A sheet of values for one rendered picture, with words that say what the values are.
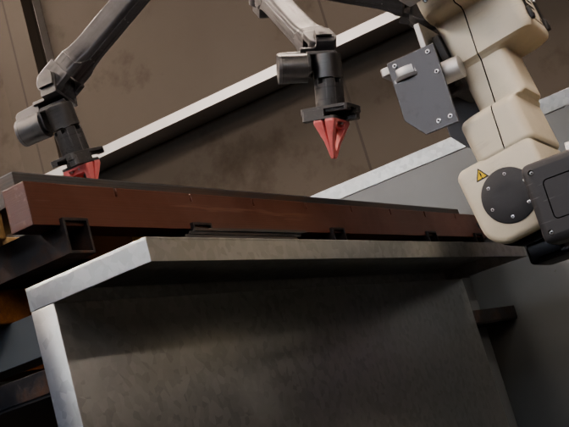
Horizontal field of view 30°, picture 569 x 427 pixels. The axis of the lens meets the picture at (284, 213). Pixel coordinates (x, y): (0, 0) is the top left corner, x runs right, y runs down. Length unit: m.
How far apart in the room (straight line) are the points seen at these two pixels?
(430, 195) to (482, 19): 0.88
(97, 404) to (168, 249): 0.22
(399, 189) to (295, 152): 3.42
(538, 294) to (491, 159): 0.82
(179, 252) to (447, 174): 1.65
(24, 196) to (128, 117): 5.58
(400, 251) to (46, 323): 0.69
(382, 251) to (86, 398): 0.62
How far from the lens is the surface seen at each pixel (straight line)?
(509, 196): 1.98
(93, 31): 2.22
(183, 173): 6.69
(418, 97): 2.04
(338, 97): 2.06
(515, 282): 2.77
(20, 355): 1.54
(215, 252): 1.33
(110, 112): 7.07
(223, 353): 1.56
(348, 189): 2.97
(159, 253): 1.24
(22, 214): 1.42
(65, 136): 2.18
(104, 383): 1.35
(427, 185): 2.87
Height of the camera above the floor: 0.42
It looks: 12 degrees up
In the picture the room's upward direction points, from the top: 16 degrees counter-clockwise
